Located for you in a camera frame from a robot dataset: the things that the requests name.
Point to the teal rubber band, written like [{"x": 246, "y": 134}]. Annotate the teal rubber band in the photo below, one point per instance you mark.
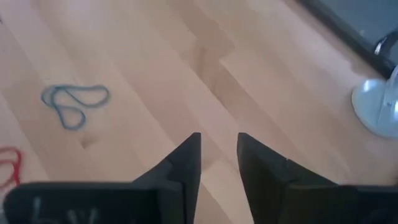
[{"x": 49, "y": 93}]

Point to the red rubber band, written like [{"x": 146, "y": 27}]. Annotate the red rubber band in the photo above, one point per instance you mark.
[{"x": 18, "y": 168}]

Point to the black table clamp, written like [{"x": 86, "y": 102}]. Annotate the black table clamp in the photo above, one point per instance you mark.
[{"x": 384, "y": 43}]

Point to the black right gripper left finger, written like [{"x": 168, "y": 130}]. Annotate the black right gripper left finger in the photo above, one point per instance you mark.
[{"x": 124, "y": 205}]

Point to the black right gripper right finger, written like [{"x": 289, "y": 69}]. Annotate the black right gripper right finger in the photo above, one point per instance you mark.
[{"x": 311, "y": 205}]

